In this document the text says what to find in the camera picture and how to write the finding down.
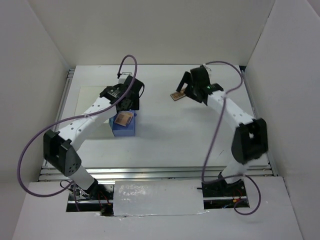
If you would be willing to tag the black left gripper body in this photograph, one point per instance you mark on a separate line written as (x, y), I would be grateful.
(134, 105)

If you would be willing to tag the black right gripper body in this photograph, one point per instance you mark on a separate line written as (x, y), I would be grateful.
(191, 91)

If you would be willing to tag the long brown eyeshadow palette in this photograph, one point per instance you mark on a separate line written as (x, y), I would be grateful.
(177, 95)

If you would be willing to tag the square blush palette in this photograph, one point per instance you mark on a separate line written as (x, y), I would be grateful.
(124, 118)

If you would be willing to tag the purple blue drawer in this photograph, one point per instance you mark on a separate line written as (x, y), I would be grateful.
(121, 131)

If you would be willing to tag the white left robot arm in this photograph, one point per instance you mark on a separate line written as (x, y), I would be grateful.
(60, 147)

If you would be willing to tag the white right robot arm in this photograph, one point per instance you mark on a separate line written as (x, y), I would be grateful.
(250, 135)

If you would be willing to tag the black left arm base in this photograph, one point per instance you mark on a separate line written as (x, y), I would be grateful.
(101, 200)

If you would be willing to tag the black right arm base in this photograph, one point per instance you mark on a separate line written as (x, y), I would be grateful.
(222, 189)

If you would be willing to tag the white drawer cabinet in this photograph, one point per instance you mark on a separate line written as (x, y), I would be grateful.
(86, 97)

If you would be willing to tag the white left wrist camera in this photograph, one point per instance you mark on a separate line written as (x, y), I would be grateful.
(124, 78)

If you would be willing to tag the aluminium frame rail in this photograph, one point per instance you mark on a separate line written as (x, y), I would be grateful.
(152, 173)

